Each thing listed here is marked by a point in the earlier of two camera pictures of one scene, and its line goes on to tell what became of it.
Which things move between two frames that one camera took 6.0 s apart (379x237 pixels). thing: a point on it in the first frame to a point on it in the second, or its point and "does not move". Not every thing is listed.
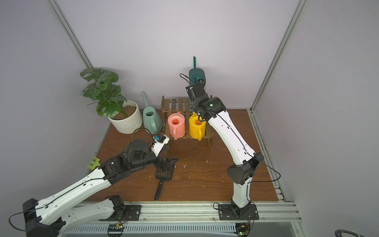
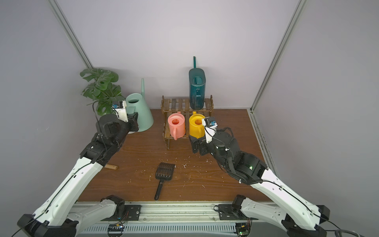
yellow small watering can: x=197 y=128 does not move
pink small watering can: x=176 y=125 does not move
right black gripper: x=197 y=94 to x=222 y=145
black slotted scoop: x=163 y=176 does not move
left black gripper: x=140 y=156 to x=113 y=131
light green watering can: x=153 y=124 to x=136 y=102
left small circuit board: x=115 y=230 does not move
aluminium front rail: x=197 y=213 does not move
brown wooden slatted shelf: x=182 y=106 does not move
